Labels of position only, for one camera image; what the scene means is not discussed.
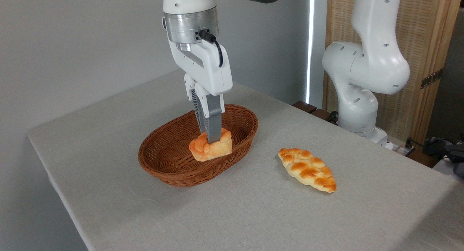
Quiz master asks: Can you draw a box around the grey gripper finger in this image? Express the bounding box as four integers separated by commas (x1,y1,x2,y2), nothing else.
195,82,225,144
183,73,206,134

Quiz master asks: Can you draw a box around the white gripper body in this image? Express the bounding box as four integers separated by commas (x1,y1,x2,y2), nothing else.
162,17,233,97

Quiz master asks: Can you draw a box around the orange round bread bun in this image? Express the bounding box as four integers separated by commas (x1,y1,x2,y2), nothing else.
188,128,233,162

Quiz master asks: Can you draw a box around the braided golden bread loaf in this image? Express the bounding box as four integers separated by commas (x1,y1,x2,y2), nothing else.
278,147,337,193

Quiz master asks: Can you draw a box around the brown wicker oval basket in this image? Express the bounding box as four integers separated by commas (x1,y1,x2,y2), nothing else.
138,104,259,188

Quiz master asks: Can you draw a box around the dark wooden slat bench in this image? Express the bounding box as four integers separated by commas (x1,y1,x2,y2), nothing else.
292,101,338,125

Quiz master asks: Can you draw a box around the grey linen tablecloth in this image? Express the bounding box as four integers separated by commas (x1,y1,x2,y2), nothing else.
27,72,464,251

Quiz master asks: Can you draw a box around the white power strip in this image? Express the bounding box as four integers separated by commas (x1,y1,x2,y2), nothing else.
384,141,416,158

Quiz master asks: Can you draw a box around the dark metal screen hinge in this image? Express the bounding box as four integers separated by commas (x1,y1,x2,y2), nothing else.
420,68,444,89

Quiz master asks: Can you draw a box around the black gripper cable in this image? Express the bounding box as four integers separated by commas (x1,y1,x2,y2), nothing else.
198,29,224,68

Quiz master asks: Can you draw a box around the black cable bundle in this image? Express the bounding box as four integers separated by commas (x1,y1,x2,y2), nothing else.
405,134,464,179

